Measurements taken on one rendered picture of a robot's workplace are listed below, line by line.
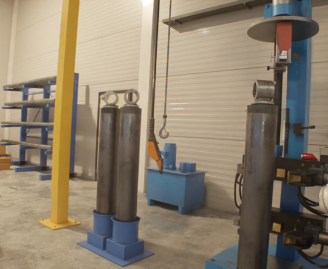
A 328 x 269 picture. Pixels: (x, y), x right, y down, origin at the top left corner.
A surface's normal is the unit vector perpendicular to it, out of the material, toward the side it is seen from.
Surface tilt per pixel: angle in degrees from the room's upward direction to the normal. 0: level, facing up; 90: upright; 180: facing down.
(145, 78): 90
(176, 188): 90
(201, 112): 90
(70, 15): 90
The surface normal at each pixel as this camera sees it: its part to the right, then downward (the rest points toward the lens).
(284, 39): -0.31, -0.01
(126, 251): 0.76, 0.04
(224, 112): -0.65, -0.03
